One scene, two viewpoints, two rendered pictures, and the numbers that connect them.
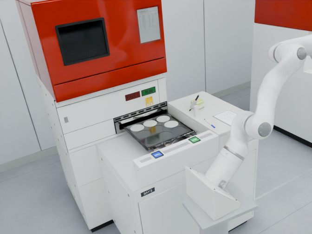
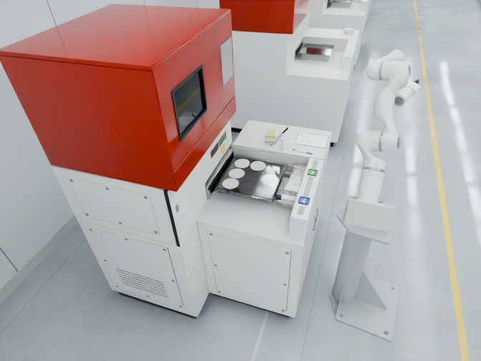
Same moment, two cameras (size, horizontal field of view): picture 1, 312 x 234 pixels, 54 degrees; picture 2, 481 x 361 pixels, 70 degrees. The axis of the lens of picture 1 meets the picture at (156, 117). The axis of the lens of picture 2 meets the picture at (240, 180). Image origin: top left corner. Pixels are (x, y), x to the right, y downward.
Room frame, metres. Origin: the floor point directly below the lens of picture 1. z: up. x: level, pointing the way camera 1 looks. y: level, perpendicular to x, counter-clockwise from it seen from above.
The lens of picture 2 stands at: (0.69, 1.19, 2.26)
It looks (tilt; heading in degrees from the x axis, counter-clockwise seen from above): 40 degrees down; 318
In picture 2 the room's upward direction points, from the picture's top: 3 degrees counter-clockwise
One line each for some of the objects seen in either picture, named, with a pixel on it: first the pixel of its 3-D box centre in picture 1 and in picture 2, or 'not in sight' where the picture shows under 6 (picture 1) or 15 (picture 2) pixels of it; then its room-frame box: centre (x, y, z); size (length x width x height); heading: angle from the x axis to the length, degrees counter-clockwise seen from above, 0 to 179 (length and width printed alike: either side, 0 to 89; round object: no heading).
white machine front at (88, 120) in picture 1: (117, 110); (205, 172); (2.00, 0.27, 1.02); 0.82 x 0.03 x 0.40; 116
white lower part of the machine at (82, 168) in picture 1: (113, 158); (172, 230); (2.31, 0.42, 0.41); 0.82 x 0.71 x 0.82; 116
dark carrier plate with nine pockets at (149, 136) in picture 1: (157, 129); (252, 176); (1.89, 0.00, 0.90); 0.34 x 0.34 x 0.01; 26
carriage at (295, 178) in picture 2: not in sight; (293, 185); (1.66, -0.14, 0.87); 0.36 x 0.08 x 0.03; 116
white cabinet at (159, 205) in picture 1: (179, 187); (270, 224); (1.83, -0.12, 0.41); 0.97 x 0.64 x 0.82; 116
